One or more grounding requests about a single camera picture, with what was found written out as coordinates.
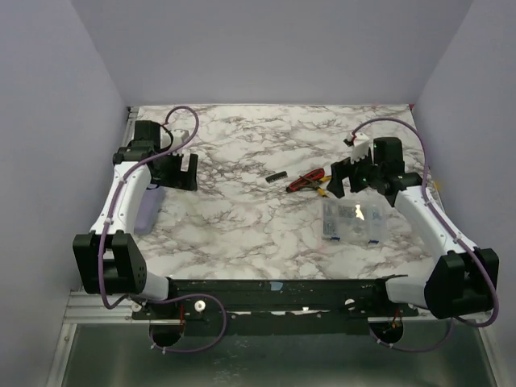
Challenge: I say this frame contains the purple umbrella case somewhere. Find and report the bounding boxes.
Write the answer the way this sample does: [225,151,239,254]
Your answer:
[134,185,165,235]

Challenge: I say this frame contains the red handled pliers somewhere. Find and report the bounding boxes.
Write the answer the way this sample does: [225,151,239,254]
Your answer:
[285,169,331,194]

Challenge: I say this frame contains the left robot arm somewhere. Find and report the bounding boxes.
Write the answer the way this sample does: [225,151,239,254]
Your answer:
[73,148,198,309]

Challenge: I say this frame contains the purple cable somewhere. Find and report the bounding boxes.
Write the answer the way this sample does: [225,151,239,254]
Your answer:
[98,105,227,355]
[350,117,501,352]

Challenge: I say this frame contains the aluminium rail frame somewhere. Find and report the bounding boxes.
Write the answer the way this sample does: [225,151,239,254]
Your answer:
[63,292,132,324]

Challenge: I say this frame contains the black comb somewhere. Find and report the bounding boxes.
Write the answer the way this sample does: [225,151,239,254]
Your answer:
[265,171,288,184]

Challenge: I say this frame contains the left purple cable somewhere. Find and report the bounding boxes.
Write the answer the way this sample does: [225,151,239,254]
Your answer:
[98,105,227,355]

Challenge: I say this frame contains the yellow handled pliers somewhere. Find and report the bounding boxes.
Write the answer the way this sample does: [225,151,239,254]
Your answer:
[313,176,331,198]

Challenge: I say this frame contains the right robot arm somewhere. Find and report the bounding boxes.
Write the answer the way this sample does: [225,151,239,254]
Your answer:
[327,133,499,318]

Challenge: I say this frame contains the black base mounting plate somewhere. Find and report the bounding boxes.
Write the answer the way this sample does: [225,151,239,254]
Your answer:
[132,279,418,336]

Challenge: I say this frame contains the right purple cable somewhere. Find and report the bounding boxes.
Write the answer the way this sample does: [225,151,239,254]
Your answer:
[350,117,501,352]

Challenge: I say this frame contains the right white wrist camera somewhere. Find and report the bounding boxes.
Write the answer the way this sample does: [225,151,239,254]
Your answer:
[344,132,370,164]

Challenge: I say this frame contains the clear plastic screw box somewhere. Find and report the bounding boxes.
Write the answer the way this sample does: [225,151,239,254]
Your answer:
[322,198,387,245]

